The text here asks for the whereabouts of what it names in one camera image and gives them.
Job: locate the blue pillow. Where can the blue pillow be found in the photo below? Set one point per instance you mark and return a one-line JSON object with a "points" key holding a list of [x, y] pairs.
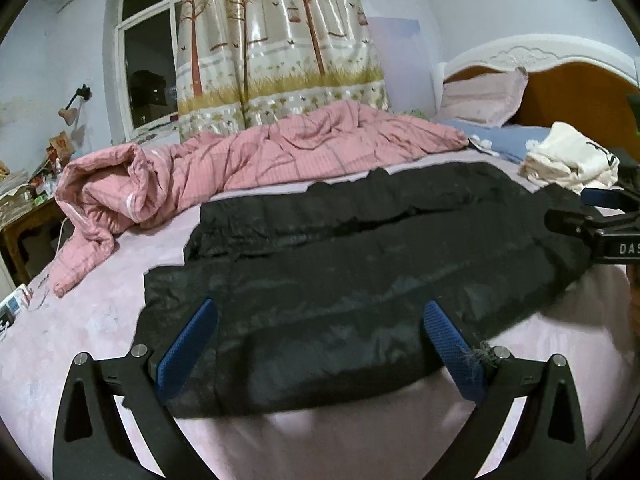
{"points": [[505, 140]]}

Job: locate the black jacket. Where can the black jacket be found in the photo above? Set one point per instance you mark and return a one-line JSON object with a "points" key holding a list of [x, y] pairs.
{"points": [[350, 270]]}

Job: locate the tree print curtain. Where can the tree print curtain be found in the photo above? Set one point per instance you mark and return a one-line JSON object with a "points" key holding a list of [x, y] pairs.
{"points": [[275, 35]]}

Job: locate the pink pillow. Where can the pink pillow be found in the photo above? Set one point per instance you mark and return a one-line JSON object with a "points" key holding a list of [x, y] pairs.
{"points": [[482, 97]]}

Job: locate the window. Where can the window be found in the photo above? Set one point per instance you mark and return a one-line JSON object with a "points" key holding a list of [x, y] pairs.
{"points": [[147, 55]]}

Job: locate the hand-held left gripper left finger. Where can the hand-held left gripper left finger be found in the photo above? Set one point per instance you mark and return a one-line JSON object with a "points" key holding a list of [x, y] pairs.
{"points": [[185, 355]]}

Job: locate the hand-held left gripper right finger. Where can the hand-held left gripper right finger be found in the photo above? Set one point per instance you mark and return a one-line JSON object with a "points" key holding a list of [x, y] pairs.
{"points": [[450, 345]]}

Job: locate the wooden desk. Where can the wooden desk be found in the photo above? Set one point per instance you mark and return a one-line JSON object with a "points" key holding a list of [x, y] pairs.
{"points": [[22, 240]]}

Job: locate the bed with pink sheet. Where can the bed with pink sheet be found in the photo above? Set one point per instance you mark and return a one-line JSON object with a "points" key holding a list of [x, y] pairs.
{"points": [[60, 350]]}

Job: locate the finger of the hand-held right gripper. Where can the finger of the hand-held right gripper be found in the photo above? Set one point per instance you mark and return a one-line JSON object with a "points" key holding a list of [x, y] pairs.
{"points": [[570, 221], [602, 197]]}

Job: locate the pink checked quilt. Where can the pink checked quilt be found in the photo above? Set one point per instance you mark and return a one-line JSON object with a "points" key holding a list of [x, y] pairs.
{"points": [[250, 155]]}

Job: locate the clutter on desk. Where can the clutter on desk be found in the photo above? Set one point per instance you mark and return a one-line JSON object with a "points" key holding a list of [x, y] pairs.
{"points": [[30, 185]]}

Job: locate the wall lamp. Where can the wall lamp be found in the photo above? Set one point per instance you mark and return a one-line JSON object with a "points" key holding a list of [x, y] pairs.
{"points": [[70, 110]]}

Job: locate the white folded clothes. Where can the white folded clothes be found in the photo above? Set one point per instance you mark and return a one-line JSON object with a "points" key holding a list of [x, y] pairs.
{"points": [[565, 160]]}

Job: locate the white and wooden headboard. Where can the white and wooden headboard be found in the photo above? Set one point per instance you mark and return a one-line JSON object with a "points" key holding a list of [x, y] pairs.
{"points": [[575, 85]]}

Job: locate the white power strip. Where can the white power strip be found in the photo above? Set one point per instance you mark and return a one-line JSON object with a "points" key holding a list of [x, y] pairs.
{"points": [[12, 307]]}

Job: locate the pale board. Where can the pale board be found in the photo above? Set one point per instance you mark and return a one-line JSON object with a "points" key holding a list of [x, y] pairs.
{"points": [[400, 65]]}

